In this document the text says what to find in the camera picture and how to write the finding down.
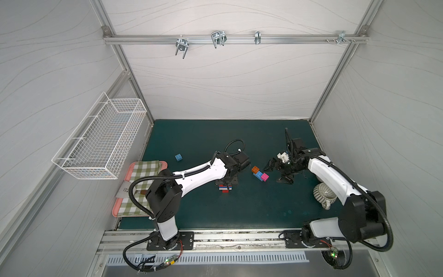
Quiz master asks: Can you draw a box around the orange lego brick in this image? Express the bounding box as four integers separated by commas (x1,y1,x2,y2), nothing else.
251,166,259,174

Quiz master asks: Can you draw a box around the pink lego brick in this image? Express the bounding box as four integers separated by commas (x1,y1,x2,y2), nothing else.
261,173,269,182

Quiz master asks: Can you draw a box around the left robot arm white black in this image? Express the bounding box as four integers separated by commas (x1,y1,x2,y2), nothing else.
145,151,250,250

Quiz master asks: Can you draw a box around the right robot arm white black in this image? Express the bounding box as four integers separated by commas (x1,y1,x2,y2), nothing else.
265,135,394,252

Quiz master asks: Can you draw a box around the green table mat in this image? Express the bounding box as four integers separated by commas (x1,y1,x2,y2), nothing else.
117,119,359,230

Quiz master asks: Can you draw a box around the grey ribbed cup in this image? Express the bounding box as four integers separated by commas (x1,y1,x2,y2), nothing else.
313,182,338,210

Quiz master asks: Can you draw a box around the pink tray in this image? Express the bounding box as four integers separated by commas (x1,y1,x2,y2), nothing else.
112,160,168,218

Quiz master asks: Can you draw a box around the green checkered cloth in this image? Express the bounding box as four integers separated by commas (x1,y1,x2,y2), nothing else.
113,160,163,217

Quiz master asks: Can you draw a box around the white vent strip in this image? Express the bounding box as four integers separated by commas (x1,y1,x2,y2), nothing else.
106,251,310,266

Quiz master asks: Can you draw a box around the aluminium top crossbar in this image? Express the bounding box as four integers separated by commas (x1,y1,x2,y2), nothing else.
103,33,370,45

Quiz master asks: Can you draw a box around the metal hook clamp middle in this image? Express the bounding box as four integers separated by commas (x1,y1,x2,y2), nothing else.
211,31,227,48

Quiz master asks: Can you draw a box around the metal hook clamp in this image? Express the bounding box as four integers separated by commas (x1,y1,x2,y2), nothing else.
175,38,189,59
211,31,227,48

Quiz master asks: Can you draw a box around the metal hook clamp left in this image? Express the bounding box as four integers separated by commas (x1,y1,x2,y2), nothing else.
175,38,189,59

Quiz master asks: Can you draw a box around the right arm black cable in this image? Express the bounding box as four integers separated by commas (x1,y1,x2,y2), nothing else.
284,127,395,271

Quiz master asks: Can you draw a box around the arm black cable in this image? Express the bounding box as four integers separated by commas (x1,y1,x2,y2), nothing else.
284,127,395,271
122,139,246,272

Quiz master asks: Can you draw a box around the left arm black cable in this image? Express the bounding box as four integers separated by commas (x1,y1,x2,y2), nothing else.
122,139,246,272

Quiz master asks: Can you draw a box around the metal spatula wooden handle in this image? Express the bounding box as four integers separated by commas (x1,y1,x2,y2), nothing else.
115,181,148,199

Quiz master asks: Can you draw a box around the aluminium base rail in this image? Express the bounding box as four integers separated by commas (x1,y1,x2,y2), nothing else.
96,226,381,255

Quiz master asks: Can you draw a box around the metal ring clamp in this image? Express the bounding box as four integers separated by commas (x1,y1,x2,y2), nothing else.
254,31,261,45

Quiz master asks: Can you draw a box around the metal bracket clamp right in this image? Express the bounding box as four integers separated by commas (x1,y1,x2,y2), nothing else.
325,31,356,45

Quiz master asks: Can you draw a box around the white wire basket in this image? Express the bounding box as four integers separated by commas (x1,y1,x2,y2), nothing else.
51,92,147,180

